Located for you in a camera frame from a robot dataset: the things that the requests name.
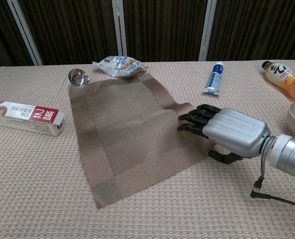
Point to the white red baking paper box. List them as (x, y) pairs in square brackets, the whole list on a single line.
[(25, 118)]

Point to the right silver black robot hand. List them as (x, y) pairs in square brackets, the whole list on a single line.
[(236, 132)]

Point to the brown woven placemat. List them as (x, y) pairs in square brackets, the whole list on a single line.
[(127, 139)]

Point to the blue white toothpaste tube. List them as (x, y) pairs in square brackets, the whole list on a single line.
[(214, 79)]

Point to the orange drink bottle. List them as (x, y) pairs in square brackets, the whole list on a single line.
[(284, 77)]

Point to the dark pleated curtain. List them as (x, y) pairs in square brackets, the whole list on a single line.
[(162, 25)]

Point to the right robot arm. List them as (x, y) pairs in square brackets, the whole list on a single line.
[(286, 154)]

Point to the beige woven tablecloth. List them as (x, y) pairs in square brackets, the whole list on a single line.
[(37, 186)]

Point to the grey metal partition post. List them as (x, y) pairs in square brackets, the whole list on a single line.
[(207, 30), (25, 32), (120, 30)]

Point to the white snack bag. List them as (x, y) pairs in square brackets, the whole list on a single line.
[(120, 66)]

